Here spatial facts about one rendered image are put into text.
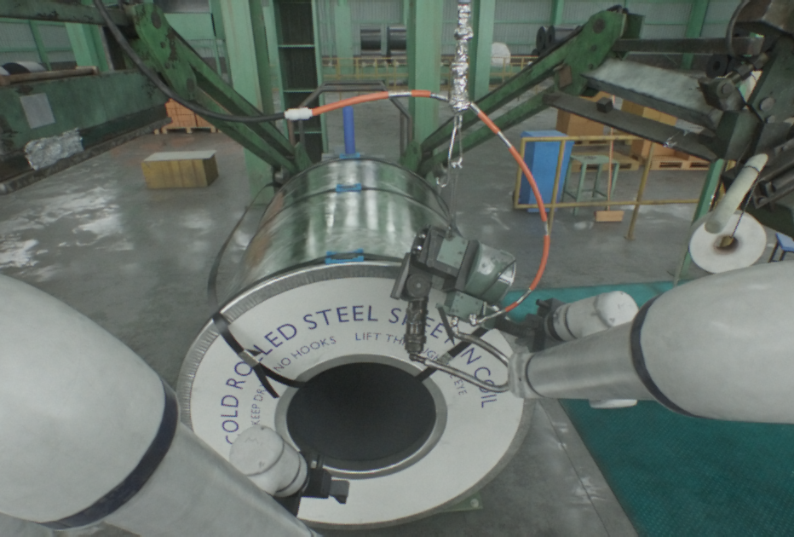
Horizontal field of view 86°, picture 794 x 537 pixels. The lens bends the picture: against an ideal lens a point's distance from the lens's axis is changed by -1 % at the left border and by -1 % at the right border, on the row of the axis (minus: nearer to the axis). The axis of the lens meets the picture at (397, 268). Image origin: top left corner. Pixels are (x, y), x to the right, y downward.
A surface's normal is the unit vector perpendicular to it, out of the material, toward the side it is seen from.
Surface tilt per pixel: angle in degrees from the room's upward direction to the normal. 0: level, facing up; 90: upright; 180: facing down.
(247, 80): 90
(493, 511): 0
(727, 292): 45
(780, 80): 90
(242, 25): 90
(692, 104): 50
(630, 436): 0
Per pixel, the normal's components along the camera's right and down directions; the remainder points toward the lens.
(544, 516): 0.00, -0.89
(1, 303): 0.48, -0.80
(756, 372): -0.71, 0.28
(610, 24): -0.89, 0.21
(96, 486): 0.74, 0.42
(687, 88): -0.74, -0.46
